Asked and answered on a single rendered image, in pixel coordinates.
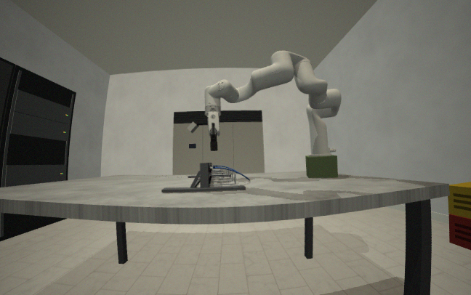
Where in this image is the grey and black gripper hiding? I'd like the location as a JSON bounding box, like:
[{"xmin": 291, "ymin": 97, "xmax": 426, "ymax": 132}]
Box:
[{"xmin": 205, "ymin": 111, "xmax": 221, "ymax": 151}]

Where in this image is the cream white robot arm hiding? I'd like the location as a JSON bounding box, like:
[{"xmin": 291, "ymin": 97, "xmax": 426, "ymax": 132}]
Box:
[{"xmin": 205, "ymin": 51, "xmax": 342, "ymax": 156}]

